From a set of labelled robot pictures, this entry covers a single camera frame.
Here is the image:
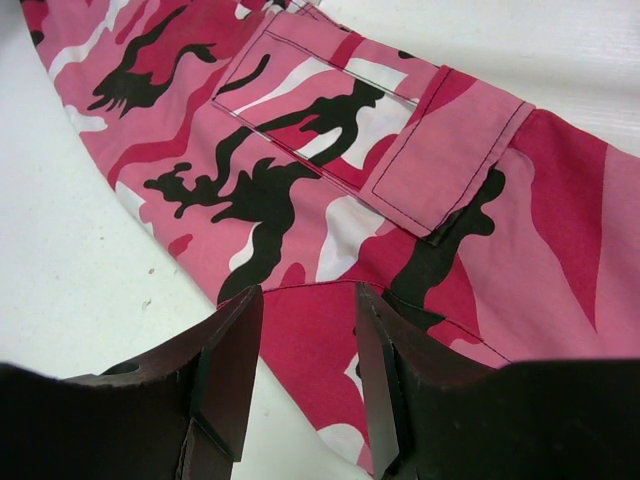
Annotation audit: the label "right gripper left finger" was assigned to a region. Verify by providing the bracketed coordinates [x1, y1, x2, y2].
[67, 286, 264, 479]

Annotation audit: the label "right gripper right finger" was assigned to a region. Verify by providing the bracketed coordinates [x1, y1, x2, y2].
[355, 284, 500, 479]

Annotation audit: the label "pink camouflage trousers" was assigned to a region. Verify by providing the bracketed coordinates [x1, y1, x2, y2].
[21, 1, 639, 471]

